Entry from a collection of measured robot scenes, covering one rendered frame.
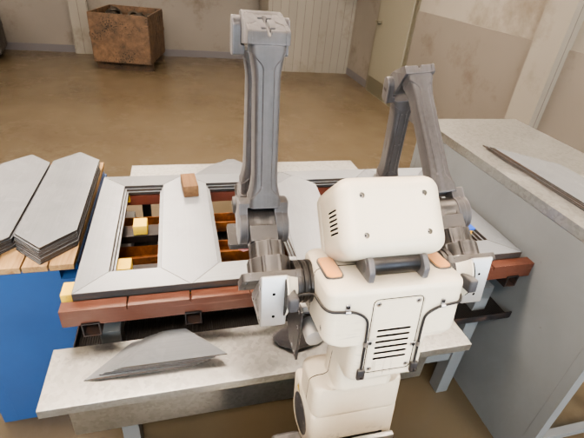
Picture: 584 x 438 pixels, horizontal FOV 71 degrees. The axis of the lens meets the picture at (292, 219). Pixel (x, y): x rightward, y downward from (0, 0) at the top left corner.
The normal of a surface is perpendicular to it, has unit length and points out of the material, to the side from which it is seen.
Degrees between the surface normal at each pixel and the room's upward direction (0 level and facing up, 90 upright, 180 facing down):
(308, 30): 90
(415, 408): 0
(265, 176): 80
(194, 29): 90
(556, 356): 90
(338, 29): 90
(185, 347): 0
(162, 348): 0
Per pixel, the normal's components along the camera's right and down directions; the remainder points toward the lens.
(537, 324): -0.97, 0.06
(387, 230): 0.23, -0.17
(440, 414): 0.09, -0.84
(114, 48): 0.06, 0.54
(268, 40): 0.25, 0.39
